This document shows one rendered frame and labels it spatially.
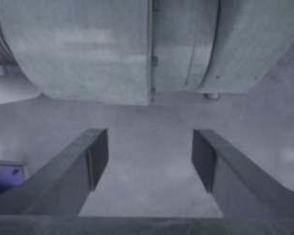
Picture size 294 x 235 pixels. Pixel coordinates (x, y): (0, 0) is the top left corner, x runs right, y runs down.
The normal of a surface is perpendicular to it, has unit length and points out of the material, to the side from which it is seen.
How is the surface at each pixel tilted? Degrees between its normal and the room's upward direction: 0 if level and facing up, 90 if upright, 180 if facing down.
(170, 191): 0
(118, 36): 17
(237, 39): 49
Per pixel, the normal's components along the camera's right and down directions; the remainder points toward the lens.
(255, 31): -0.01, 0.88
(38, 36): -0.08, 0.51
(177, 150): -0.01, 0.23
